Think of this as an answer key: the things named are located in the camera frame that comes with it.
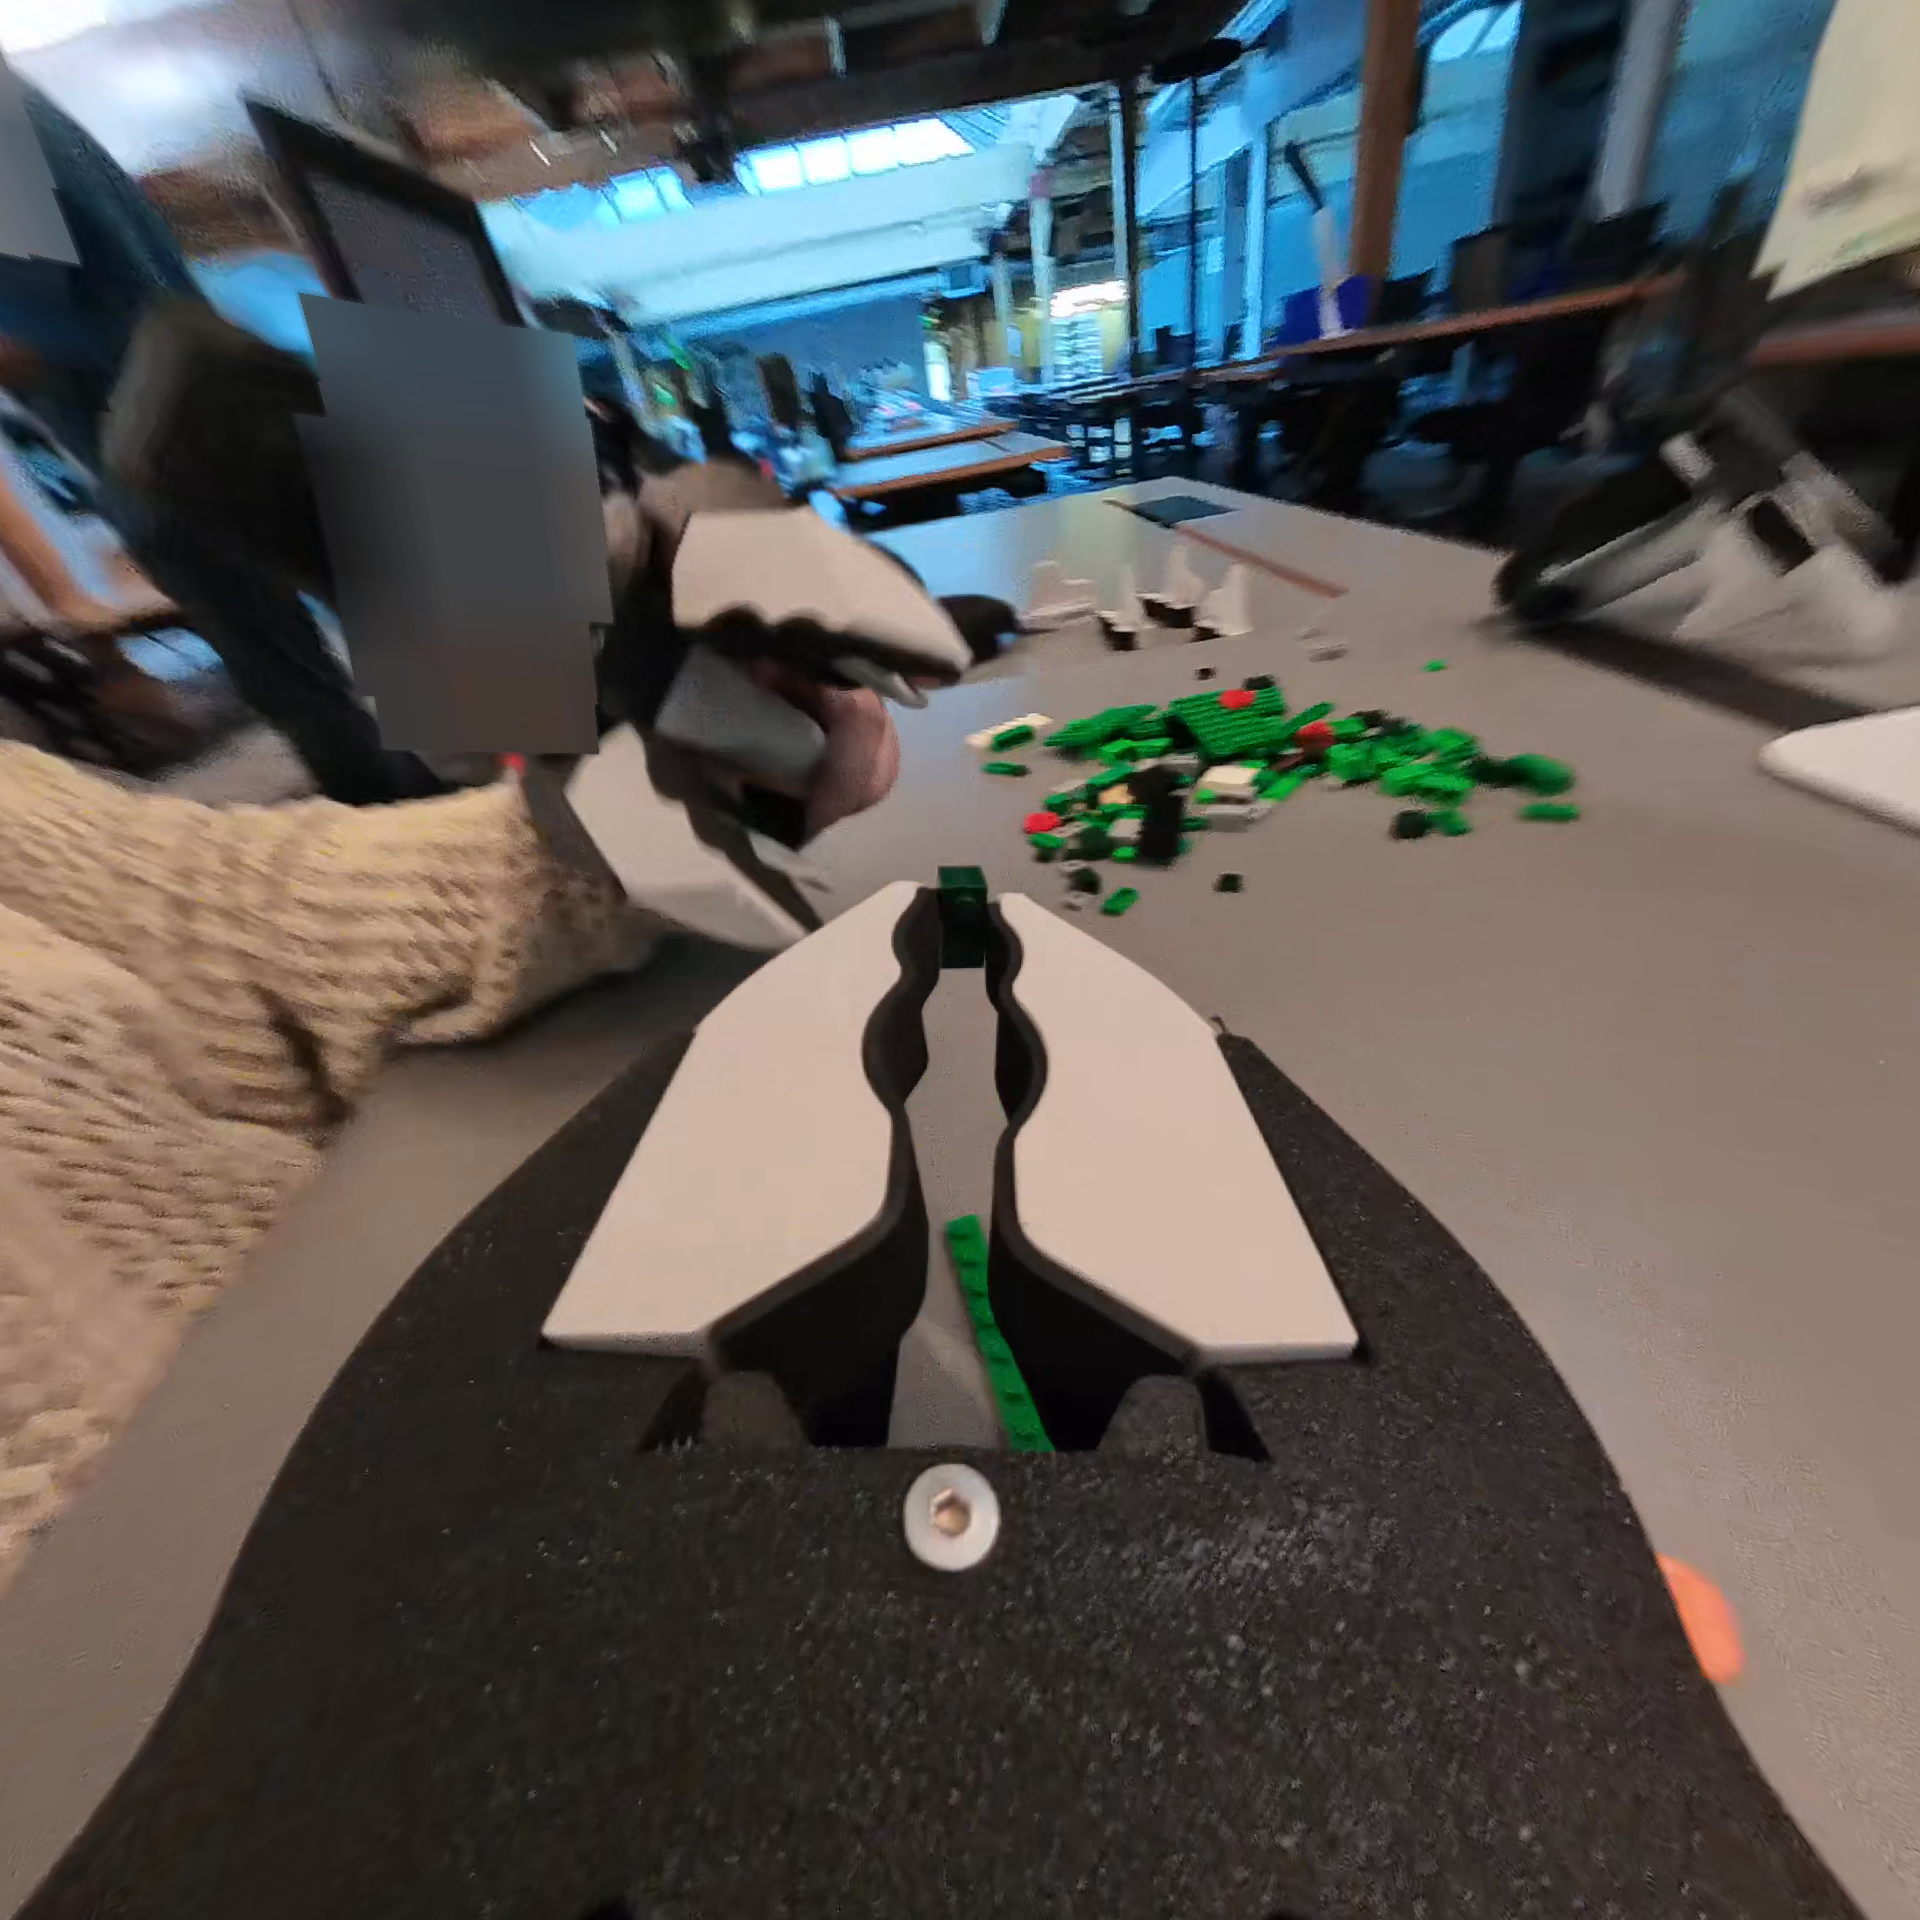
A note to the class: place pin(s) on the white rounded mat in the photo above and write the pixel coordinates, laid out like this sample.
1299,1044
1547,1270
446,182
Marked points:
1862,764

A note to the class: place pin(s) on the long wooden workbench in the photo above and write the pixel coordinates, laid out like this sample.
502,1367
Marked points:
1499,318

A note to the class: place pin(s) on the white pointed stand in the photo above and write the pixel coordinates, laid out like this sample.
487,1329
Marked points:
1177,592
1125,622
1232,600
1067,598

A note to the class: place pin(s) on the small dark green grey brick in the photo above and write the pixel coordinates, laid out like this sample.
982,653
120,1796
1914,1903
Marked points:
961,916

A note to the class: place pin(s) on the wooden post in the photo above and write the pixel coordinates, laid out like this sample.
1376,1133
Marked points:
1387,135

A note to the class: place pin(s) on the black bag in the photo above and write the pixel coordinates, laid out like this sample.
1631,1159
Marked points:
984,622

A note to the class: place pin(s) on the person's left forearm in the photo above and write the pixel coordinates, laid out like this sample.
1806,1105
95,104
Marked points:
299,930

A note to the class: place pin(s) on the black framed board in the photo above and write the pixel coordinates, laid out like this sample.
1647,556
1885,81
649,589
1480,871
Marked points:
406,240

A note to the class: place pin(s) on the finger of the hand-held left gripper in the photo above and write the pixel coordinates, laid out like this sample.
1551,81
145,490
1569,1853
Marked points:
810,569
734,721

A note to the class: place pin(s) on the narrow green lego plate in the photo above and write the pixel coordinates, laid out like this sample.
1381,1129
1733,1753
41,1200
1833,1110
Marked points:
990,1335

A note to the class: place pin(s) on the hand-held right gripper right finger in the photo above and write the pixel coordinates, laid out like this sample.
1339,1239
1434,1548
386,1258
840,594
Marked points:
1171,1185

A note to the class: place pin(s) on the pile of lego pieces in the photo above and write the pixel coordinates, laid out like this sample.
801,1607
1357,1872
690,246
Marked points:
1231,721

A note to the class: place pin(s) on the brown wooden table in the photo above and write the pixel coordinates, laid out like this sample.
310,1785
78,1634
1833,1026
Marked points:
961,470
931,438

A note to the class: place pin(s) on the black office chair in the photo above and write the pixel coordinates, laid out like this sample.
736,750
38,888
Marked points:
1650,524

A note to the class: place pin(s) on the orange brick separator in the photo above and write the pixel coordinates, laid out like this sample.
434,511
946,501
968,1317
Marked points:
1707,1628

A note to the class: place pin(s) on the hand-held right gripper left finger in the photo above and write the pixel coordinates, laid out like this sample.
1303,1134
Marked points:
750,1170

